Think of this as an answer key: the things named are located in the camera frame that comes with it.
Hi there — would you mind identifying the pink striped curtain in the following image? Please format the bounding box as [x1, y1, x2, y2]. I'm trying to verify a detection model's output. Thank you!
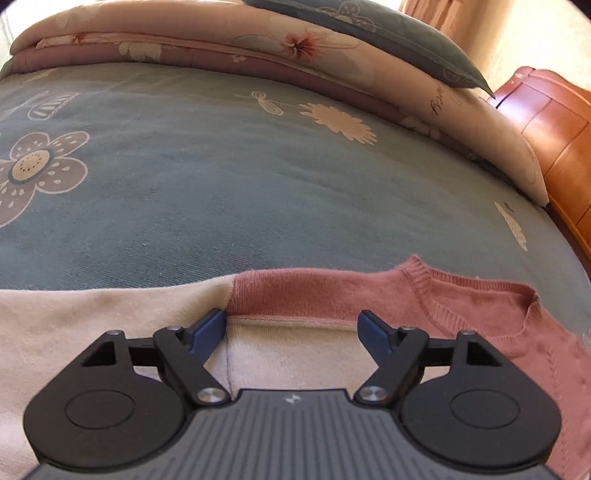
[398, 0, 467, 21]

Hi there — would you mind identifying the grey-blue floral pillow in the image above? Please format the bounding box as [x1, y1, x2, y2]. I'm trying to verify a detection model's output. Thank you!
[242, 0, 496, 99]

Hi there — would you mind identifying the wooden headboard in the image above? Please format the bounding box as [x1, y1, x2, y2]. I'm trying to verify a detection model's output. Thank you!
[494, 66, 591, 273]

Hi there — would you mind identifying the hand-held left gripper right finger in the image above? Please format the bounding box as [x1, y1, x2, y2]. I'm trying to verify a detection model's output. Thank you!
[355, 310, 504, 409]

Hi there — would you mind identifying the pink and white sweater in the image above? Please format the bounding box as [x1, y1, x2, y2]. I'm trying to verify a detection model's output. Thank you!
[0, 255, 591, 480]

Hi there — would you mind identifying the grey-blue floral bed sheet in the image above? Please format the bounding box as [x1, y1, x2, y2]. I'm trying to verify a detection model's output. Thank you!
[0, 62, 591, 296]

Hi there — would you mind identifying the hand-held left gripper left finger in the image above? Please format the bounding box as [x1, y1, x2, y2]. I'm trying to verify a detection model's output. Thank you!
[81, 308, 228, 409]

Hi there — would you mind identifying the folded cream floral quilt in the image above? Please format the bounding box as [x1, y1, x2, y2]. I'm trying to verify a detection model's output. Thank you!
[0, 0, 550, 206]

